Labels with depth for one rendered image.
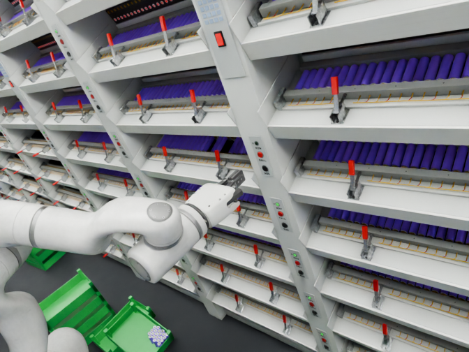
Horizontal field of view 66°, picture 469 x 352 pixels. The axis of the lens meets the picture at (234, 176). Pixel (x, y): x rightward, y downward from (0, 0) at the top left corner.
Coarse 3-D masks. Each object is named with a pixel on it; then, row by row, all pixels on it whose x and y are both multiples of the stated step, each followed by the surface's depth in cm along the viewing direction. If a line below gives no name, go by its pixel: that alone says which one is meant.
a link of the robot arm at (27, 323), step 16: (0, 256) 84; (0, 272) 82; (0, 288) 82; (0, 304) 82; (16, 304) 87; (32, 304) 92; (0, 320) 86; (16, 320) 88; (32, 320) 92; (16, 336) 90; (32, 336) 92
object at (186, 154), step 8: (152, 152) 143; (160, 152) 139; (168, 152) 135; (176, 152) 132; (184, 152) 130; (192, 152) 127; (200, 152) 124; (208, 152) 122; (208, 160) 122; (224, 160) 117; (232, 160) 114; (240, 160) 112; (248, 160) 109
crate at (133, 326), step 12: (132, 312) 202; (144, 312) 196; (120, 324) 197; (132, 324) 197; (144, 324) 196; (156, 324) 193; (108, 336) 188; (120, 336) 193; (132, 336) 192; (144, 336) 191; (120, 348) 185; (132, 348) 187; (144, 348) 187; (156, 348) 186
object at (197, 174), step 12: (144, 144) 144; (156, 144) 148; (144, 156) 144; (156, 156) 143; (168, 156) 138; (144, 168) 142; (156, 168) 138; (180, 168) 129; (192, 168) 126; (204, 168) 122; (216, 168) 119; (252, 168) 110; (180, 180) 131; (192, 180) 125; (204, 180) 119; (216, 180) 115; (252, 180) 107; (252, 192) 109
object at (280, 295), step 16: (208, 256) 171; (208, 272) 169; (224, 272) 161; (240, 272) 159; (240, 288) 155; (256, 288) 150; (272, 288) 140; (288, 288) 140; (272, 304) 143; (288, 304) 139; (304, 320) 135
